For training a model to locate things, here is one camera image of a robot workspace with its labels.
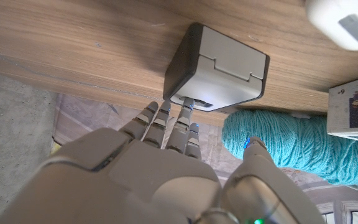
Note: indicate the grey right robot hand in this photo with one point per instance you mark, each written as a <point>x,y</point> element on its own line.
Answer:
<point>135,180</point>

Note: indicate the grey combination lock box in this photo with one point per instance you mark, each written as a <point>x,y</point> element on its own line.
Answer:
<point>222,71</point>

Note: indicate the teal yarn skein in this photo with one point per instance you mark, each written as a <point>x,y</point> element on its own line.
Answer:
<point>303,146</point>

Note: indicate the white airpods case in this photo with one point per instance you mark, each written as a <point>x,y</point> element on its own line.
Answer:
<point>337,21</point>

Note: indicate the green printed card box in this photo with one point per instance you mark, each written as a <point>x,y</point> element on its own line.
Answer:
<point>356,109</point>

